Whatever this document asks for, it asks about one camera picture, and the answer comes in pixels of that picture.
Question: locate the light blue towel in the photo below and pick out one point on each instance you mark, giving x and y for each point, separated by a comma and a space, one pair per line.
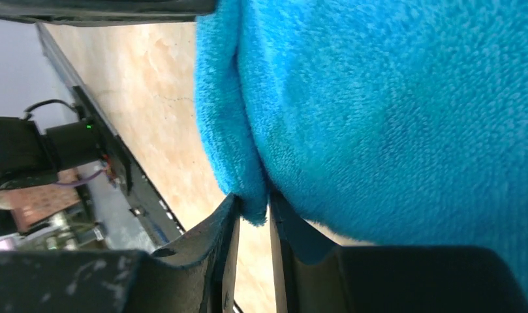
391, 122

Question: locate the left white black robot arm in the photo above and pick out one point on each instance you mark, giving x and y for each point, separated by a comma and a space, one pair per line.
31, 157

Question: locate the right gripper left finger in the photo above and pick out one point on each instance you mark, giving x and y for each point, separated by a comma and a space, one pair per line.
194, 273

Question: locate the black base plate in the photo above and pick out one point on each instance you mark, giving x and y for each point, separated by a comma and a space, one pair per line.
129, 205

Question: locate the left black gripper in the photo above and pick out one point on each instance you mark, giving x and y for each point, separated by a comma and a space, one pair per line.
102, 13

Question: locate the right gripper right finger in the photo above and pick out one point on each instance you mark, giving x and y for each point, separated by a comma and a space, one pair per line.
314, 274

